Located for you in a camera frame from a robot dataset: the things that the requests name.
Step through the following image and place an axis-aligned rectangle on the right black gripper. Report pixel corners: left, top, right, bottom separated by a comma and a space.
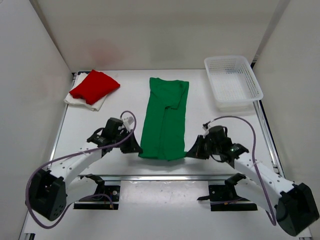
186, 135, 221, 160

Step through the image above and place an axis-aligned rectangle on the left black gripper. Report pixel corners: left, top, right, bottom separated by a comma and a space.
112, 129, 143, 154

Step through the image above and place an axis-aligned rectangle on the green t shirt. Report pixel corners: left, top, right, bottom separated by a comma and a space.
138, 77, 190, 161

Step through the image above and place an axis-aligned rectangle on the red t shirt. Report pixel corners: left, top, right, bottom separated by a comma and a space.
69, 70, 121, 105

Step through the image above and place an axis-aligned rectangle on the white t shirt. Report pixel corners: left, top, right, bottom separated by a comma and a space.
64, 72, 107, 112

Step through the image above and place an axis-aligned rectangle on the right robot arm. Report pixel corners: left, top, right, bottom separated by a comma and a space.
186, 125, 320, 237

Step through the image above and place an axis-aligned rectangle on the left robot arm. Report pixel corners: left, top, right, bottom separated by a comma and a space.
25, 116, 143, 221

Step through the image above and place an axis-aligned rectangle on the white plastic basket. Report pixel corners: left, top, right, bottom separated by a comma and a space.
204, 55, 264, 111

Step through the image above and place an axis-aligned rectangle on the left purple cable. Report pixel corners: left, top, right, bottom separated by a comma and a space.
24, 110, 137, 230

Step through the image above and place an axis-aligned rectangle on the purple cable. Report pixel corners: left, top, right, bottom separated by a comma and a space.
203, 115, 277, 226
24, 110, 137, 230

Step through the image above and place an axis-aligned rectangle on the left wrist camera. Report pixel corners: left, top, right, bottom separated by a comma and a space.
121, 116, 135, 132

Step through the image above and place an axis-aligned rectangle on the aluminium table rail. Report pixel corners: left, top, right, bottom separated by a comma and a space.
99, 174, 231, 182

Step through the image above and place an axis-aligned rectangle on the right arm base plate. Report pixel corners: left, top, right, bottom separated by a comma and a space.
197, 181, 258, 212

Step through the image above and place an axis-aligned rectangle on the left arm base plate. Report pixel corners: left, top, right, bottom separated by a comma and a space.
73, 181, 121, 211

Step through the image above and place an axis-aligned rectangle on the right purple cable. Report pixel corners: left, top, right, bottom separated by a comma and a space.
203, 115, 277, 226

